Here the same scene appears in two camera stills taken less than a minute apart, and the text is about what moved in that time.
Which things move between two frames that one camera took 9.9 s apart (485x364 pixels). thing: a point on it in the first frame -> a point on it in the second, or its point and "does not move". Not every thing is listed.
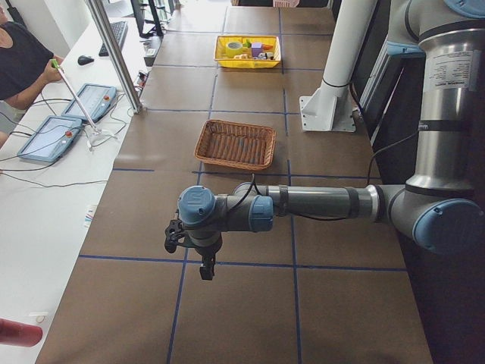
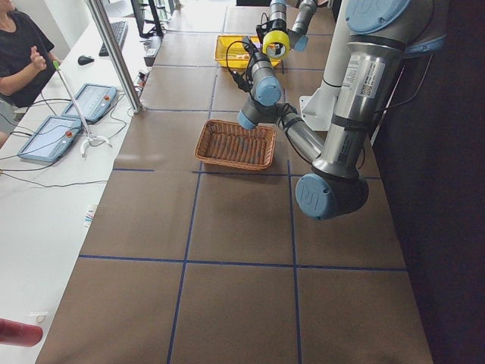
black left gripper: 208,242 -> 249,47
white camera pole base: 331,108 does not move
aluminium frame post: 116,55 does not move
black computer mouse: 83,60 does not move
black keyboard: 119,29 does not move
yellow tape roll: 233,48 -> 276,36
